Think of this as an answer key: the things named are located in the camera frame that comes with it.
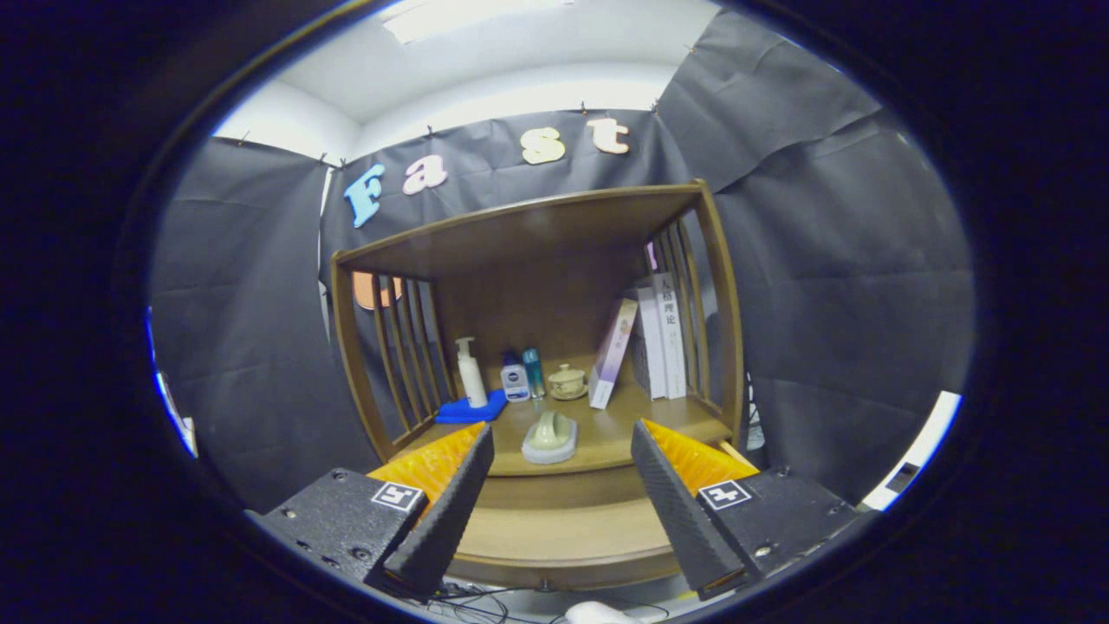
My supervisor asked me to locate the white pump bottle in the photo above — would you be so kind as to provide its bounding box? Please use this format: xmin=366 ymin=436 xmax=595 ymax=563
xmin=455 ymin=336 xmax=489 ymax=409

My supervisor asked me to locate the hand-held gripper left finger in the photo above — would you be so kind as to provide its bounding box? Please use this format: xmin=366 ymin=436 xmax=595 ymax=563
xmin=260 ymin=423 xmax=495 ymax=601

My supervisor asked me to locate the beige lidded ceramic cup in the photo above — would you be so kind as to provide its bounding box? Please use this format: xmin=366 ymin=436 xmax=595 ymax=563
xmin=548 ymin=363 xmax=589 ymax=401

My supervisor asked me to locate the brown wooden drawer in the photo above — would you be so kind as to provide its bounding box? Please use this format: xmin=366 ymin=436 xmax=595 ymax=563
xmin=446 ymin=440 xmax=763 ymax=592

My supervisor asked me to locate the white blue-capped lotion bottle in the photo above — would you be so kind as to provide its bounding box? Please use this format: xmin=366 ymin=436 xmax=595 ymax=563
xmin=500 ymin=350 xmax=531 ymax=403

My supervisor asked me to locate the white book with black print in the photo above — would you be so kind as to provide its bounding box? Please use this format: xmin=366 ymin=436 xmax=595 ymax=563
xmin=652 ymin=273 xmax=688 ymax=400

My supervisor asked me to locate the folded blue cloth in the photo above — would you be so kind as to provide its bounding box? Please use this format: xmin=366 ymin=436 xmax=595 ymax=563
xmin=434 ymin=389 xmax=509 ymax=425

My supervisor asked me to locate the brown wooden countertop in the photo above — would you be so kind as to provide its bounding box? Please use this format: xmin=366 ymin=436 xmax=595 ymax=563
xmin=390 ymin=381 xmax=733 ymax=478

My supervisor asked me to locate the purple and white book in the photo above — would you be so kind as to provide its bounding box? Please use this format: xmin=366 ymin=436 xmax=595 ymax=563
xmin=588 ymin=298 xmax=639 ymax=410

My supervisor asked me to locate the brown wooden cabinet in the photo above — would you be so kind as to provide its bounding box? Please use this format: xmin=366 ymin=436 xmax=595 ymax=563
xmin=329 ymin=179 xmax=746 ymax=590

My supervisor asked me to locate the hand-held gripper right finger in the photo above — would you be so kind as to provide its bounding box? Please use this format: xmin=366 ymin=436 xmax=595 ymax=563
xmin=630 ymin=419 xmax=876 ymax=601

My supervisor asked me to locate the black backdrop cloth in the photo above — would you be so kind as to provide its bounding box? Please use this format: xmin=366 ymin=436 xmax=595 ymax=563
xmin=147 ymin=9 xmax=976 ymax=512

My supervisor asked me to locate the white board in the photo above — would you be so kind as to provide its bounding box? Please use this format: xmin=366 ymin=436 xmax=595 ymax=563
xmin=862 ymin=391 xmax=963 ymax=510

